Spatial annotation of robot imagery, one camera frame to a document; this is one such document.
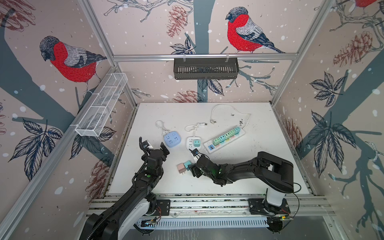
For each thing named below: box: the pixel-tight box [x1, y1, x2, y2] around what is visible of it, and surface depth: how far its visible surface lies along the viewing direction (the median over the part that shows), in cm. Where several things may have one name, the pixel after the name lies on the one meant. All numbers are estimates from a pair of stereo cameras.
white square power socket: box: [186, 135, 202, 151], surface depth 96 cm
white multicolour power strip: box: [203, 127, 246, 154], surface depth 97 cm
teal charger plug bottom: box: [219, 134, 226, 143], surface depth 94 cm
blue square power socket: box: [163, 131, 181, 148], surface depth 100 cm
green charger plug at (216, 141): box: [212, 137, 220, 146], surface depth 93 cm
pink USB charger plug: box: [176, 163, 186, 175], surface depth 87 cm
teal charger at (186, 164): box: [184, 160, 192, 171], surface depth 89 cm
